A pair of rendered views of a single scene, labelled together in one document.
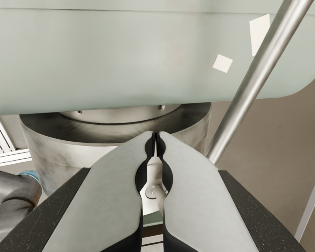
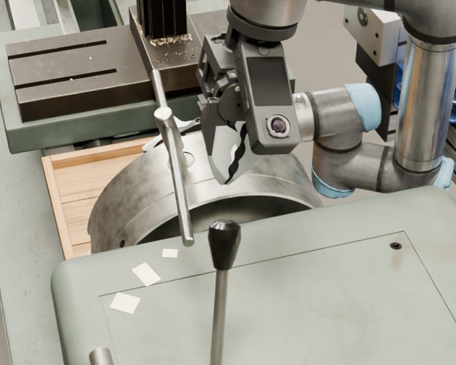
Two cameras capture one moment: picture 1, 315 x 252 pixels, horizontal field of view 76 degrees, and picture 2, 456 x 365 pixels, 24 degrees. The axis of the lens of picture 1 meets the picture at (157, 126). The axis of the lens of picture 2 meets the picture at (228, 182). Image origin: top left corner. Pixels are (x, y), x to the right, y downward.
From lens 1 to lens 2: 1.03 m
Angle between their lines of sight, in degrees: 28
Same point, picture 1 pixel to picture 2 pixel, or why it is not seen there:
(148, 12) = (239, 267)
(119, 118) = not seen: hidden behind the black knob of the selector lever
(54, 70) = (292, 227)
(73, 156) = (271, 185)
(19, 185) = (344, 171)
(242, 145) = not seen: outside the picture
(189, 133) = (158, 218)
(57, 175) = (283, 169)
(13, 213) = (337, 130)
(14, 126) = not seen: hidden behind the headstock
